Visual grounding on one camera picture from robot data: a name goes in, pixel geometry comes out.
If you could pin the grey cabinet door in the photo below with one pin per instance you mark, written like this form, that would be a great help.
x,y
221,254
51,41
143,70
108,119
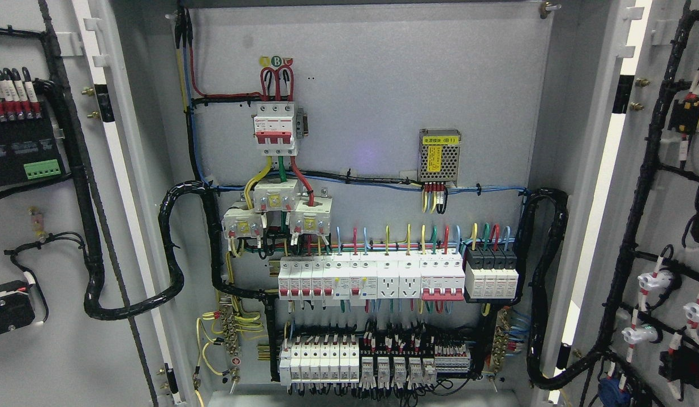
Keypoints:
x,y
624,288
72,359

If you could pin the white current transformers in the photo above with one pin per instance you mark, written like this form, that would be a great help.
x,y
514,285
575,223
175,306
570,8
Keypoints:
x,y
275,200

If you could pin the white socket and breaker row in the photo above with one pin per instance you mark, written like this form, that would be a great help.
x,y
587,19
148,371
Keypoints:
x,y
353,279

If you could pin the metal mesh power supply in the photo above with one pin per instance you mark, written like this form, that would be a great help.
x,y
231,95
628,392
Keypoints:
x,y
439,155

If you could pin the red white main breaker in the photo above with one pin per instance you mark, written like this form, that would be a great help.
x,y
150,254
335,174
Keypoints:
x,y
278,125

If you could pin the black white surge protector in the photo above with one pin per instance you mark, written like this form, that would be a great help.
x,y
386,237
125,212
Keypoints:
x,y
490,276

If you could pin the white lower breaker row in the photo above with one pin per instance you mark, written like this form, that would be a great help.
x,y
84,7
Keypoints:
x,y
320,359

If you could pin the relay terminal block row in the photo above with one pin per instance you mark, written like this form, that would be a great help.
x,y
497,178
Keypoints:
x,y
409,360

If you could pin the brass ground busbar left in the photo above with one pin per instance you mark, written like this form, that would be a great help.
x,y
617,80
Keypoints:
x,y
228,316

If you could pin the brass ground busbar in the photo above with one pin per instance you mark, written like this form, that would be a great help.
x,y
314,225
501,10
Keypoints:
x,y
228,316
501,335

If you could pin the brass ground busbar right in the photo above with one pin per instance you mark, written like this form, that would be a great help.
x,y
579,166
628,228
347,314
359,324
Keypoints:
x,y
501,335

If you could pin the yellow terminal clip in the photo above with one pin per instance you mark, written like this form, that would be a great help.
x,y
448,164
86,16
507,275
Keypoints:
x,y
37,223

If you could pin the black digital power meter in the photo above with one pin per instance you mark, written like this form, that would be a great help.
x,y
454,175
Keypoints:
x,y
28,151

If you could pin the white rotary selector switch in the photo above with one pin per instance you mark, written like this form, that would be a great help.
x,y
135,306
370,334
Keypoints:
x,y
16,310

